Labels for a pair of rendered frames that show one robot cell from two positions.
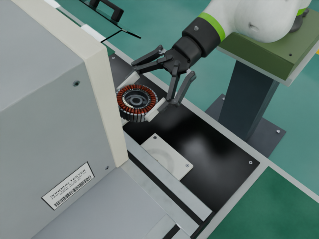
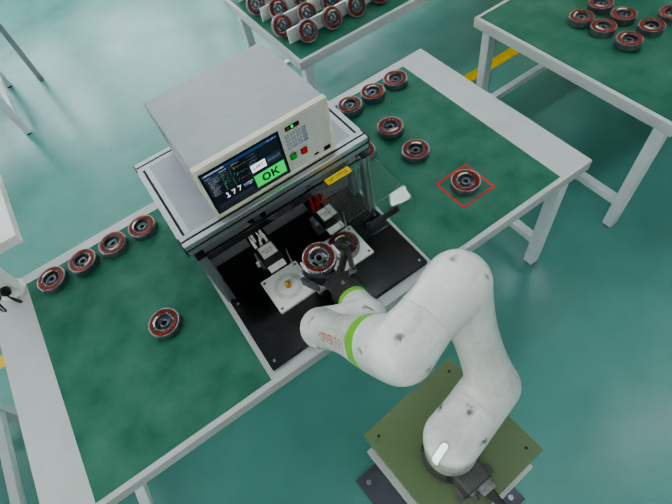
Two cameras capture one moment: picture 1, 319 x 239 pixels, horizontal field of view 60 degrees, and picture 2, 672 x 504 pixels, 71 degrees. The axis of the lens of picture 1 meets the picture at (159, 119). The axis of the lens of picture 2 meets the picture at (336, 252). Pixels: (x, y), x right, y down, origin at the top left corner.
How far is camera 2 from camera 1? 131 cm
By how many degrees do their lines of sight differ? 56
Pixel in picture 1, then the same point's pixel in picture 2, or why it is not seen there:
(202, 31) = (339, 287)
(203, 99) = not seen: hidden behind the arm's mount
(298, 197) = (238, 393)
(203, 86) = (543, 471)
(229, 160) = (280, 343)
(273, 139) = not seen: outside the picture
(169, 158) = (291, 296)
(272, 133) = not seen: outside the picture
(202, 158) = (287, 323)
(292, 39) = (406, 452)
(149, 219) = (190, 225)
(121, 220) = (193, 216)
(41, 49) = (199, 158)
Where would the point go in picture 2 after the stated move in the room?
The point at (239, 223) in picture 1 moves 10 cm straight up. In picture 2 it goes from (235, 341) to (225, 329)
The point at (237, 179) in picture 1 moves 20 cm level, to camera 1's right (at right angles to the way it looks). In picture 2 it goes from (262, 345) to (245, 406)
